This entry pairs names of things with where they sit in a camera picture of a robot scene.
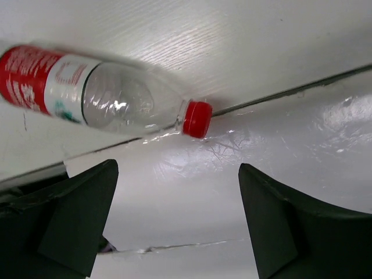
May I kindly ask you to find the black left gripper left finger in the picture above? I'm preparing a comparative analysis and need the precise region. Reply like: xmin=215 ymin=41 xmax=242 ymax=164
xmin=1 ymin=159 xmax=119 ymax=278

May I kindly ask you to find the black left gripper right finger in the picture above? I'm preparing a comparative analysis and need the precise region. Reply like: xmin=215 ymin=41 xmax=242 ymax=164
xmin=238 ymin=163 xmax=371 ymax=278

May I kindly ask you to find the clear bottle red label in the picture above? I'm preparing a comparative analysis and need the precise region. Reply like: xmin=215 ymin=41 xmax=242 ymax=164
xmin=1 ymin=41 xmax=213 ymax=138

